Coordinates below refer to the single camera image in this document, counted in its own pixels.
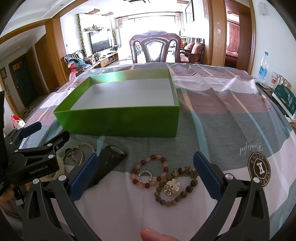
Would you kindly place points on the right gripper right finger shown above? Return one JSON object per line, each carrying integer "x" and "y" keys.
{"x": 251, "y": 221}

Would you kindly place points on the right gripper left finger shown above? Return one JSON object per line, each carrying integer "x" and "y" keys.
{"x": 40, "y": 221}

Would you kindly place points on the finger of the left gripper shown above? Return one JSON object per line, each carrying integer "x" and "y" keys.
{"x": 47, "y": 151}
{"x": 16, "y": 136}

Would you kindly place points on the thin metal bangle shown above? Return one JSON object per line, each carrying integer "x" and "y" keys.
{"x": 70, "y": 153}

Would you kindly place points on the black wrist watch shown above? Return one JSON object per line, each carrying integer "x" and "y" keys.
{"x": 108, "y": 159}

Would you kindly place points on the silver flower brooch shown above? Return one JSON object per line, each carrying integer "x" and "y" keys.
{"x": 172, "y": 187}

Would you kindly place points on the left hand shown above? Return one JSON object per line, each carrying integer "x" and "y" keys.
{"x": 5, "y": 201}

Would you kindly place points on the right hand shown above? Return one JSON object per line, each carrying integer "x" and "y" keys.
{"x": 148, "y": 234}

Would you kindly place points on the red white bag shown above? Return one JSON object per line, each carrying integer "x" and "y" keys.
{"x": 17, "y": 122}

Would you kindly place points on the chair with clothes pile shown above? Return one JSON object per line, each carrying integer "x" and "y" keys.
{"x": 77, "y": 62}

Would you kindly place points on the plaid tablecloth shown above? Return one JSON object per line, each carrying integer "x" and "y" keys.
{"x": 227, "y": 118}

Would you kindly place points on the ivy garland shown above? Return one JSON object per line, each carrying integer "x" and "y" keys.
{"x": 81, "y": 35}

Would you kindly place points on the wooden tv cabinet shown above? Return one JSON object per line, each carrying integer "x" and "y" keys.
{"x": 104, "y": 60}

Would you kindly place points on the green cardboard box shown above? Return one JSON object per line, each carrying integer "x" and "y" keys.
{"x": 139, "y": 103}

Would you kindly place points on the flat screen television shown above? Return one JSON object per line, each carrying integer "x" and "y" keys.
{"x": 99, "y": 41}

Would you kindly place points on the dark green gift box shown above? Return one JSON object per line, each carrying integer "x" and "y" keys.
{"x": 286, "y": 99}

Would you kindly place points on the plastic water bottle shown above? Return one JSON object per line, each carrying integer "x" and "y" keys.
{"x": 263, "y": 68}

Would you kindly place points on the carved wooden chair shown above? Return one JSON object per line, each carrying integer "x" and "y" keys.
{"x": 155, "y": 46}

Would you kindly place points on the wooden armchair red cushion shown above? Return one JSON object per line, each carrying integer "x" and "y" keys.
{"x": 192, "y": 50}

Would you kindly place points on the framed wall picture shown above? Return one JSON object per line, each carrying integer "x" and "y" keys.
{"x": 189, "y": 12}

